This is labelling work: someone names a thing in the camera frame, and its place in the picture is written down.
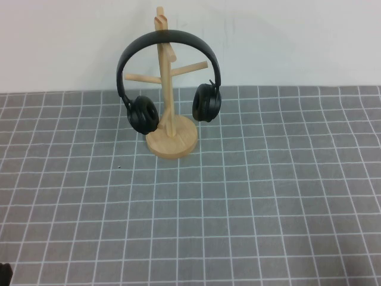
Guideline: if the black over-ear headphones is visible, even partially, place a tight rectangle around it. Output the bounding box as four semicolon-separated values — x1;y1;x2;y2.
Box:
115;29;223;136

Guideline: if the wooden branch headphone stand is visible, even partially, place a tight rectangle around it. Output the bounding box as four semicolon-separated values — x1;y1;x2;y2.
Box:
124;6;208;161

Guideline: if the grey white-grid tablecloth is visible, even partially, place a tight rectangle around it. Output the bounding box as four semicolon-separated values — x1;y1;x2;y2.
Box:
0;85;381;286

